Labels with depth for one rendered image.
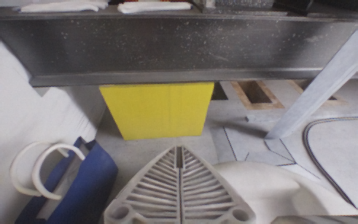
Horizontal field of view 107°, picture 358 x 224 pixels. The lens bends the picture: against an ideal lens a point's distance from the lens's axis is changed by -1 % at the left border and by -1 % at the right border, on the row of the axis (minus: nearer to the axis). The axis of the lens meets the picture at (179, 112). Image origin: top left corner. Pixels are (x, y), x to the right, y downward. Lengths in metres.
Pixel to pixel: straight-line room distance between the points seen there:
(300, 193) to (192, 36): 0.61
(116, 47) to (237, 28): 0.47
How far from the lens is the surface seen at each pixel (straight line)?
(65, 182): 0.61
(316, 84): 0.83
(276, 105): 1.38
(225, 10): 0.54
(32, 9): 0.65
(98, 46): 0.66
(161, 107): 0.68
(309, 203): 0.55
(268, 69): 0.82
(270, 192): 0.50
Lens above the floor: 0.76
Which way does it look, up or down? 47 degrees down
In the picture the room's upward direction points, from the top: 2 degrees clockwise
